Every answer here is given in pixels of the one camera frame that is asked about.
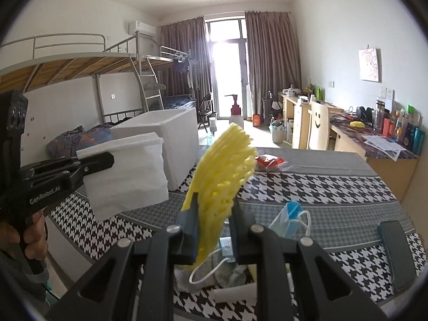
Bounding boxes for white styrofoam box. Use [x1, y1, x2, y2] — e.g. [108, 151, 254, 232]
[110, 108, 199, 190]

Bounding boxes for left brown curtain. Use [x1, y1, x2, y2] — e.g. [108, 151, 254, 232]
[160, 17, 212, 104]

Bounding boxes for brown curtain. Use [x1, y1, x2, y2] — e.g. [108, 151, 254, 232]
[160, 17, 212, 104]
[245, 11, 302, 114]

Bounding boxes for bottles cluster on desk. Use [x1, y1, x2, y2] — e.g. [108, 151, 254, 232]
[373, 97, 426, 156]

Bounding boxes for white foam sheet stack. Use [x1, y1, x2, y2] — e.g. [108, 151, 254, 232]
[77, 133, 168, 221]

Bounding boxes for white foam roll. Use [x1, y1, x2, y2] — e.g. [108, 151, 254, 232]
[210, 282, 258, 303]

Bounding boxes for papers on desk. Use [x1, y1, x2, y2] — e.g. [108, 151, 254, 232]
[362, 135, 406, 162]

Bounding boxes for glass balcony door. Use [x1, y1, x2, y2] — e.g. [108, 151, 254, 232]
[205, 16, 250, 119]

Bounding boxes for person's left hand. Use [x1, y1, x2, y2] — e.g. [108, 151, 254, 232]
[1, 210, 49, 261]

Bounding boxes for houndstooth tablecloth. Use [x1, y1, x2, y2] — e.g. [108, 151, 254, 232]
[48, 149, 427, 320]

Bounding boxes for blue face mask pack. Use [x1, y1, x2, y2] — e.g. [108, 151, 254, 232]
[268, 201, 312, 238]

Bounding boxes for red snack packet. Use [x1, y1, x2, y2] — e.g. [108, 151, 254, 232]
[255, 154, 287, 173]

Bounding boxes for black folding chair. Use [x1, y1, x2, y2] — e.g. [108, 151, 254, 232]
[197, 93, 213, 131]

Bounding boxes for orange floor container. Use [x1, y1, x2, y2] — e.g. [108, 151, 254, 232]
[252, 114, 261, 127]

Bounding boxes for right brown curtain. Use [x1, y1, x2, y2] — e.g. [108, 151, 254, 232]
[245, 11, 302, 114]

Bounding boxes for long wooden desk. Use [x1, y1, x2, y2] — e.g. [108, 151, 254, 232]
[278, 93, 419, 201]

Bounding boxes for grey sock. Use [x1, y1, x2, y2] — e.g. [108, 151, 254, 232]
[174, 251, 253, 293]

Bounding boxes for yellow foam net sleeve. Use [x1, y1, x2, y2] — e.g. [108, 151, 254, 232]
[181, 123, 257, 268]

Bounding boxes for wooden smiley chair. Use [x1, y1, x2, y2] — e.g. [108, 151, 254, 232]
[307, 96, 330, 151]

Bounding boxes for wall air conditioner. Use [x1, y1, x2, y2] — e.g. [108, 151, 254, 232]
[128, 20, 157, 37]

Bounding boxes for yellow object on desk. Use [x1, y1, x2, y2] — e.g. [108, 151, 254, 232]
[350, 121, 365, 128]

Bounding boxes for metal bunk bed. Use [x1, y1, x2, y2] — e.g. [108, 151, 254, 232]
[0, 30, 215, 148]

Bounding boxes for black smartphone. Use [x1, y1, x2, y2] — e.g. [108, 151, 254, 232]
[377, 220, 416, 293]

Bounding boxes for blue plaid quilt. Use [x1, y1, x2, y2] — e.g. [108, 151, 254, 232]
[46, 124, 112, 159]

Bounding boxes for white pump lotion bottle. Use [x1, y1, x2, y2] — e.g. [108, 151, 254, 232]
[228, 94, 244, 129]

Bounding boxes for cartoon wall picture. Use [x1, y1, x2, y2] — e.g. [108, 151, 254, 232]
[358, 45, 381, 83]

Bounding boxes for blue liquid spray bottle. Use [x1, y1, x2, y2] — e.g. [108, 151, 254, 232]
[207, 117, 217, 146]

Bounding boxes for white waste bin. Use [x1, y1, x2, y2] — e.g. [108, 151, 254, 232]
[269, 119, 286, 144]

